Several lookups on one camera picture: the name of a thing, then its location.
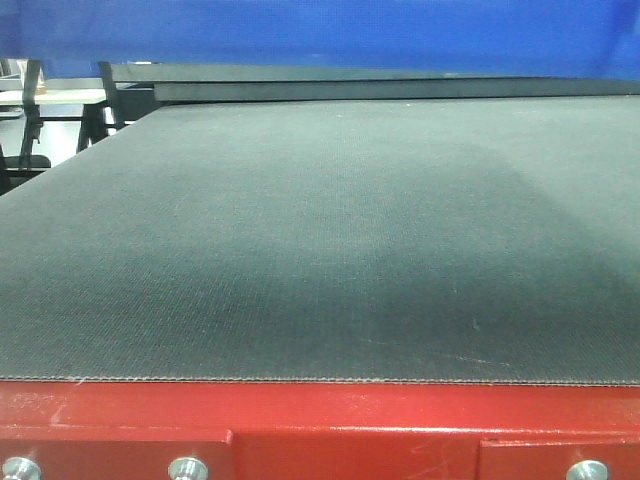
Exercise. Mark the right silver bolt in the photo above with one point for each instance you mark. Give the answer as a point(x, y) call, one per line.
point(588, 469)

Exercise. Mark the middle silver bolt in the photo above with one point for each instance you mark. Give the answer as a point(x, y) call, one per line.
point(187, 468)

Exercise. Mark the dark green conveyor belt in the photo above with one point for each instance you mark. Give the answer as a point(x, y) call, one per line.
point(492, 240)

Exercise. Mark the white background table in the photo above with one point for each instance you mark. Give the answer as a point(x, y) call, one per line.
point(58, 91)

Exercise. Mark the silver bolt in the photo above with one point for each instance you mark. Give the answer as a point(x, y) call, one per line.
point(588, 469)
point(21, 468)
point(187, 468)

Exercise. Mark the large blue plastic bin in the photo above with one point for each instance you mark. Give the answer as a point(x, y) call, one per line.
point(577, 39)

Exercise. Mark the left silver bolt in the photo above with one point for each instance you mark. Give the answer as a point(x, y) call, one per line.
point(21, 468)

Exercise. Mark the red conveyor frame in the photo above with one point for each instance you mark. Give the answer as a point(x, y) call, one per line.
point(85, 430)

